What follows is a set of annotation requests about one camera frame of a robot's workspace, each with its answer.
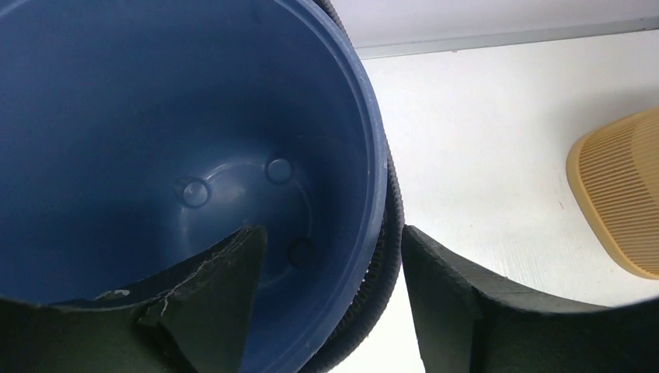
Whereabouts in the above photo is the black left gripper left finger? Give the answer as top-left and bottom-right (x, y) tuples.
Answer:
(1, 226), (267, 372)

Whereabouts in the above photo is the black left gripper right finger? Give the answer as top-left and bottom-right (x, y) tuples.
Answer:
(402, 225), (658, 372)

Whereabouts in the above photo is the blue plastic bucket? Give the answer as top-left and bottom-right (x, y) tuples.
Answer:
(1, 1), (388, 372)

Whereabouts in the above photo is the yellow ribbed basket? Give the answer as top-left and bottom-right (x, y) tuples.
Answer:
(566, 108), (658, 280)

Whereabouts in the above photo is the dark grey inner basket liner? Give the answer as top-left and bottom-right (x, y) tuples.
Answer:
(298, 142), (405, 373)

